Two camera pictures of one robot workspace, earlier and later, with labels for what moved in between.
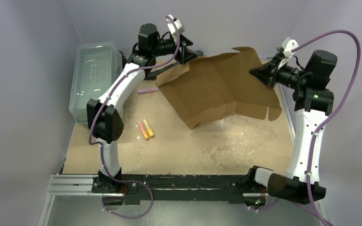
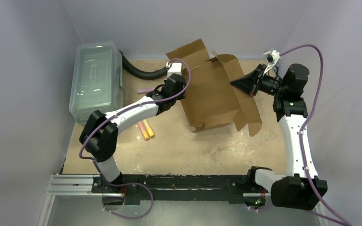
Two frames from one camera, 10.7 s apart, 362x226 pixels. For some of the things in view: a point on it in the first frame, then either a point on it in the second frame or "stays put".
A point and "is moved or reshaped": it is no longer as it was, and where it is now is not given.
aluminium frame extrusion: (71, 184) stays put
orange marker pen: (143, 129) stays put
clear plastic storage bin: (95, 65) stays put
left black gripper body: (166, 47) → (174, 100)
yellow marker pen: (150, 131) stays put
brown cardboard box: (215, 86) is moved or reshaped
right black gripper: (272, 73) → (257, 84)
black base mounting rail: (178, 189) stays put
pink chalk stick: (140, 91) stays put
